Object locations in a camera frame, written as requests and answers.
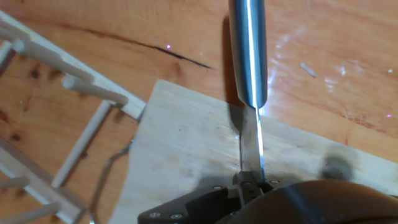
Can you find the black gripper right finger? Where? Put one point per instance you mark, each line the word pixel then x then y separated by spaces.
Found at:
pixel 273 184

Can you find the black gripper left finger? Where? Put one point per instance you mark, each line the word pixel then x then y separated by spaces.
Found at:
pixel 192 205

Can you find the steel cleaver knife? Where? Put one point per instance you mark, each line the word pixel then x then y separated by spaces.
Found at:
pixel 248 46

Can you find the brown rounded blurry cover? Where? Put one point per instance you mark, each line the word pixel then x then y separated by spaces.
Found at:
pixel 311 205

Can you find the light wooden cutting board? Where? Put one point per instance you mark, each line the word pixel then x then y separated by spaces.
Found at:
pixel 186 140

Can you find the large reddish wooden panel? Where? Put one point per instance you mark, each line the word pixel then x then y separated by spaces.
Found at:
pixel 311 37

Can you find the wooden peg dish rack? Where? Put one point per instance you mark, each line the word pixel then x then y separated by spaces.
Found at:
pixel 93 87

